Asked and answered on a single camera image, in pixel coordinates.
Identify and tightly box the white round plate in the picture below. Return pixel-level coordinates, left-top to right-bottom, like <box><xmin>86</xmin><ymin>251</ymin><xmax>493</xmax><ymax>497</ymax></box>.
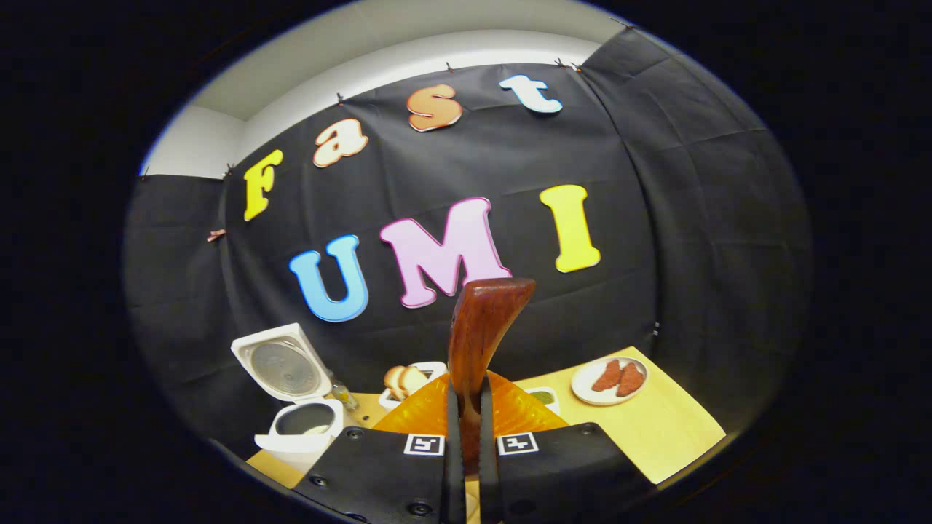
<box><xmin>571</xmin><ymin>356</ymin><xmax>649</xmax><ymax>406</ymax></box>

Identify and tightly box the white rice cooker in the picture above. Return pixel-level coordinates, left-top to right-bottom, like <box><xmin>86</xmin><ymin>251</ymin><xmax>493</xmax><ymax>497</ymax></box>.
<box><xmin>231</xmin><ymin>323</ymin><xmax>346</xmax><ymax>474</ymax></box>

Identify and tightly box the white divided bean dish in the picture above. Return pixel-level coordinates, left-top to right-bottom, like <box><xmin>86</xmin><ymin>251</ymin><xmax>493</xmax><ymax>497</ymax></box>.
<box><xmin>524</xmin><ymin>386</ymin><xmax>561</xmax><ymax>416</ymax></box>

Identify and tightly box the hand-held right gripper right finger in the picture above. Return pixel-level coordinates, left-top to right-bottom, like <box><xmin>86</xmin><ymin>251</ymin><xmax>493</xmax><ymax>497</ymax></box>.
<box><xmin>477</xmin><ymin>370</ymin><xmax>654</xmax><ymax>524</ymax></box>

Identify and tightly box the white toaster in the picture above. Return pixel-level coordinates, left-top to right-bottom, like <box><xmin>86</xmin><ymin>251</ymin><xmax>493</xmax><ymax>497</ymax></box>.
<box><xmin>377</xmin><ymin>361</ymin><xmax>449</xmax><ymax>412</ymax></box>

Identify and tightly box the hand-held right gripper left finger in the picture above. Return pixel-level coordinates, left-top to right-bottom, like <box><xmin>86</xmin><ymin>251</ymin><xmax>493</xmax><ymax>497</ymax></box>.
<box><xmin>291</xmin><ymin>371</ymin><xmax>468</xmax><ymax>524</ymax></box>

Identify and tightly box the brown wooden spoon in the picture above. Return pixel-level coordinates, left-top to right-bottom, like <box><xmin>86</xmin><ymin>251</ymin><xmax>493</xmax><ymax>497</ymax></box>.
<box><xmin>447</xmin><ymin>277</ymin><xmax>537</xmax><ymax>474</ymax></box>

